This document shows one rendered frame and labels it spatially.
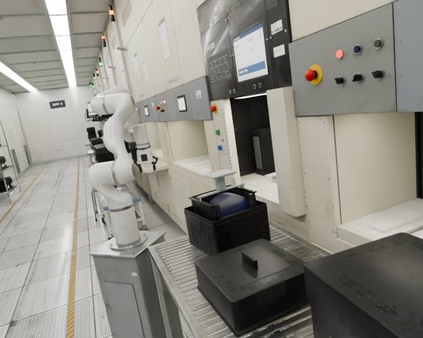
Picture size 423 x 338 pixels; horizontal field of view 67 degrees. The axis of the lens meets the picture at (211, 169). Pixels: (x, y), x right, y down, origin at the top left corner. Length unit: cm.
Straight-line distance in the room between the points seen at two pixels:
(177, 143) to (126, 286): 203
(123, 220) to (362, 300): 121
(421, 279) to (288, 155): 75
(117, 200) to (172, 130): 190
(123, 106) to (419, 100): 128
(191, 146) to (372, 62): 264
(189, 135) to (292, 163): 223
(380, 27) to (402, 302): 69
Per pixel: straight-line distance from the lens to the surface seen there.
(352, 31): 109
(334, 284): 69
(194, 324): 105
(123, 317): 180
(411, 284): 71
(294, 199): 136
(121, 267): 164
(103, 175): 159
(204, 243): 140
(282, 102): 131
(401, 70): 99
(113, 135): 166
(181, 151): 343
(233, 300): 93
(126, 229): 164
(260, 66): 151
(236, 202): 137
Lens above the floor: 138
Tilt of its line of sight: 11 degrees down
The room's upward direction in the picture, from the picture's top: 9 degrees counter-clockwise
